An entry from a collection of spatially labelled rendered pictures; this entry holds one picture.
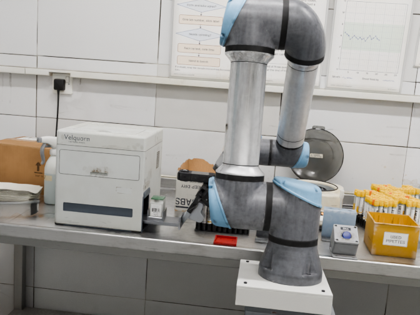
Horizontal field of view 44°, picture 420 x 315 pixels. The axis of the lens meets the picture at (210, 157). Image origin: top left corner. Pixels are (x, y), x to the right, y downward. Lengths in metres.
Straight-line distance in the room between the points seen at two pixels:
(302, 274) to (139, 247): 0.57
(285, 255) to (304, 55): 0.46
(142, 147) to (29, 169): 0.63
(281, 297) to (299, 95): 0.48
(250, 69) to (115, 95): 1.13
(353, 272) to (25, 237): 0.99
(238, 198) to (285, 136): 0.28
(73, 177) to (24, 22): 0.94
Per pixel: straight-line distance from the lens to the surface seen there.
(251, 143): 1.18
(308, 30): 1.20
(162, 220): 1.60
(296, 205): 1.18
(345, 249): 1.57
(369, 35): 2.16
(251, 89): 1.18
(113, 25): 2.24
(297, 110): 1.32
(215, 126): 2.16
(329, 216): 1.69
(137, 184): 1.58
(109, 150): 1.58
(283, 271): 1.20
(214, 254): 1.55
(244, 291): 1.17
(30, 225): 1.69
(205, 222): 1.67
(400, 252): 1.65
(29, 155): 2.06
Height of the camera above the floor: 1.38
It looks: 9 degrees down
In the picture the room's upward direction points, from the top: 4 degrees clockwise
